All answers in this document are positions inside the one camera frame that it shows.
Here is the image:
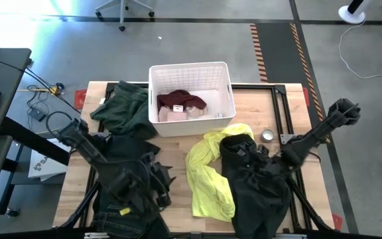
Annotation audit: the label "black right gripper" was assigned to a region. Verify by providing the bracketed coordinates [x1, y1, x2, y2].
[233, 145, 283, 173]

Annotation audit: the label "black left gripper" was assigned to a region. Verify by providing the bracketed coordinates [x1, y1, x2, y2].
[141, 155, 178, 208]

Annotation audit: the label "yellow garment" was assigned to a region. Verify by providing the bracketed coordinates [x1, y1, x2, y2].
[184, 123, 255, 222]

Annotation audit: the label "black garment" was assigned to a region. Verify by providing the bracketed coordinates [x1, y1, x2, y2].
[219, 133, 293, 239]
[103, 134, 161, 167]

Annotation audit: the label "dark blue denim jeans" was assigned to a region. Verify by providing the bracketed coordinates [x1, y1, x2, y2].
[92, 185, 171, 239]

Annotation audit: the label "pale pink garment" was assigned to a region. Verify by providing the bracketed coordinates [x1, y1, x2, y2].
[157, 104, 208, 123]

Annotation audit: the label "maroon garment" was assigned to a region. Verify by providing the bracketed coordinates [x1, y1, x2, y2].
[156, 89, 208, 114]

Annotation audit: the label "dark green pants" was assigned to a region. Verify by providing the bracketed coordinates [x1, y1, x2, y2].
[90, 80, 159, 141]

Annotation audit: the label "small patterned round bowl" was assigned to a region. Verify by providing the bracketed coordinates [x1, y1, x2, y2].
[260, 129, 275, 143]

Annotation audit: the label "white perforated plastic basket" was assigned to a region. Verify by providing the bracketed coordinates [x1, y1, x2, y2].
[147, 61, 237, 138]

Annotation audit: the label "red floor marker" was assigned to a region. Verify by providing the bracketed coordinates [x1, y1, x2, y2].
[74, 88, 88, 111]
[302, 86, 311, 108]
[331, 213, 344, 232]

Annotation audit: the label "white printed cardboard box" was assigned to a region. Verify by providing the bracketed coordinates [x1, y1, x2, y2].
[27, 138, 70, 183]

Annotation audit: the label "black desk leg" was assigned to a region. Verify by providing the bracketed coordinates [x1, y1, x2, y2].
[0, 116, 71, 218]

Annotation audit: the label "black power adapter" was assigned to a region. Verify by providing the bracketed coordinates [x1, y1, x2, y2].
[27, 107, 48, 123]

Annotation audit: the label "grey swivel chair base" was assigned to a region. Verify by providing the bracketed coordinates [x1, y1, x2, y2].
[94, 0, 155, 33]

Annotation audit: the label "white fan base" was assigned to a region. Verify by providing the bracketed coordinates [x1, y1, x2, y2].
[338, 0, 368, 25]

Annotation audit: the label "grey metal frame bracket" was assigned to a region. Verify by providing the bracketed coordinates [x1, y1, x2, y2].
[279, 133, 297, 145]

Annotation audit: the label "black aluminium table frame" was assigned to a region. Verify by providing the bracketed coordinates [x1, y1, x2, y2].
[53, 82, 340, 239]

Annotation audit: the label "white power cable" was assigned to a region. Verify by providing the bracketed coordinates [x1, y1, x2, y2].
[338, 15, 382, 80]

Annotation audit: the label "black desk cable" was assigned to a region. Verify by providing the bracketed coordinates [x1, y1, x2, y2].
[0, 42, 82, 116]

